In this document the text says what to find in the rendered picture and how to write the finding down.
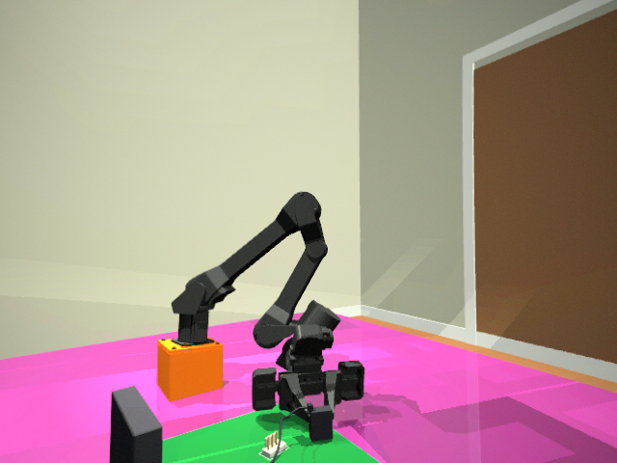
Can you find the black connector plug with cable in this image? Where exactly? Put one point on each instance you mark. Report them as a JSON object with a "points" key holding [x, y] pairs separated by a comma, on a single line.
{"points": [[320, 425]]}

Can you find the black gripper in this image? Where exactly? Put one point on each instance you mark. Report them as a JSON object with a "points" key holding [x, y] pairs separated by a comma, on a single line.
{"points": [[306, 378]]}

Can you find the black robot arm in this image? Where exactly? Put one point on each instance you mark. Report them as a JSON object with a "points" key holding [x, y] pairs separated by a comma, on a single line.
{"points": [[313, 331]]}

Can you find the green circuit board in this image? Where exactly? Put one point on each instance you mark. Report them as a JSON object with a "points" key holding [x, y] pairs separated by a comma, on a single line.
{"points": [[253, 438]]}

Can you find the black cooling fan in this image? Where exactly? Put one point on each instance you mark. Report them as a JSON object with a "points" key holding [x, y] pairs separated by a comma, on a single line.
{"points": [[136, 434]]}

